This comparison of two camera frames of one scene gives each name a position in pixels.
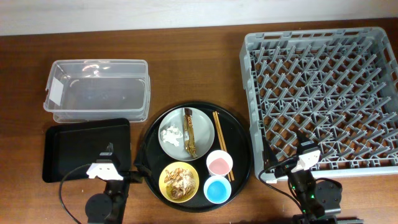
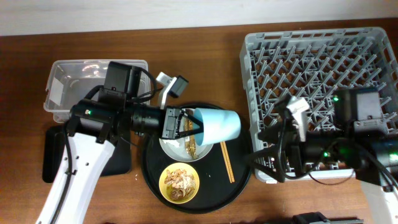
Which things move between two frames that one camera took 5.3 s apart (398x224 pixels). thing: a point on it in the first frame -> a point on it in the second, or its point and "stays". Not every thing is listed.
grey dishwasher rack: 337,88 stays
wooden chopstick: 219,137 -> 226,162
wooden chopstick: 222,139 -> 229,162
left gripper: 142,167 -> 171,121
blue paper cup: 217,190 -> 219,126
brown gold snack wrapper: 189,134 stays
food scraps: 181,182 stays
